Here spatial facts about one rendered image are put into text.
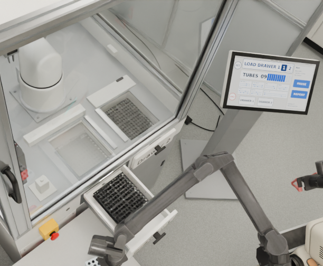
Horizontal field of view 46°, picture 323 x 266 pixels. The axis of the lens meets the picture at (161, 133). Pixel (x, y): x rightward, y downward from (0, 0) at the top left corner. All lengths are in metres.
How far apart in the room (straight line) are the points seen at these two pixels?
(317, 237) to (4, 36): 1.22
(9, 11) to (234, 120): 1.80
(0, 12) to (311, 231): 1.24
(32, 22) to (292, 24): 2.22
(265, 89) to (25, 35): 1.60
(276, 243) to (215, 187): 1.52
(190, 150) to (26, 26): 2.36
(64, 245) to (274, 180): 1.90
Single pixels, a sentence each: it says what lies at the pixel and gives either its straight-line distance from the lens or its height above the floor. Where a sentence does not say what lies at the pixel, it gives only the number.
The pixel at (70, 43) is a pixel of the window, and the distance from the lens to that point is 0.94.
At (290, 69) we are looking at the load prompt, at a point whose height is 1.15.
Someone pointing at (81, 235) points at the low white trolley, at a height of 0.76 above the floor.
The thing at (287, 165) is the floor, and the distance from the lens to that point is 3.36.
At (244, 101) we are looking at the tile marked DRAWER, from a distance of 2.16.
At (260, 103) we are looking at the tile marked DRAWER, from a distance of 2.20.
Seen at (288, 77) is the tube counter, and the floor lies 1.12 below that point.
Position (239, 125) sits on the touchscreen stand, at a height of 0.65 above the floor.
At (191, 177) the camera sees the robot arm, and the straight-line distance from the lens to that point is 1.35.
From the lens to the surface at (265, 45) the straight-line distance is 3.00.
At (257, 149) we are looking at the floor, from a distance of 3.32.
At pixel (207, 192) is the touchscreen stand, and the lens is 2.91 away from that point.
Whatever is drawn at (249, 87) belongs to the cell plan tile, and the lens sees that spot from 2.16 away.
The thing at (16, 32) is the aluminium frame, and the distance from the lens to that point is 0.80.
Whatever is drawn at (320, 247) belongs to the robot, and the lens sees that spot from 1.55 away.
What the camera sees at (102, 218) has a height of 0.88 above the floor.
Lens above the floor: 2.54
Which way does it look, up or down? 55 degrees down
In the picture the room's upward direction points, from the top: 21 degrees clockwise
